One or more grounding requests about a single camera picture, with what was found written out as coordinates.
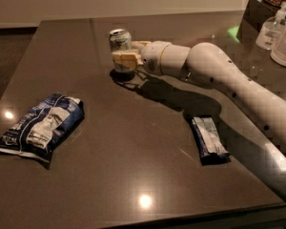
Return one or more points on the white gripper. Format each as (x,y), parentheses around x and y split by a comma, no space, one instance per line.
(152,56)

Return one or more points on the black box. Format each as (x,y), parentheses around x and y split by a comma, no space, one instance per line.
(255,14)

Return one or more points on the small blue snack packet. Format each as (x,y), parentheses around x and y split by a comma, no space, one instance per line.
(211,151)

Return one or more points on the large blue chip bag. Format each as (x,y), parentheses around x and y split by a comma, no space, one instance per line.
(38,132)

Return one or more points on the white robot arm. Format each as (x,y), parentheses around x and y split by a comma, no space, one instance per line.
(206,64)

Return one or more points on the green and silver 7up can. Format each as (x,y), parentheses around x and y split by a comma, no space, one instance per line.
(120,40)

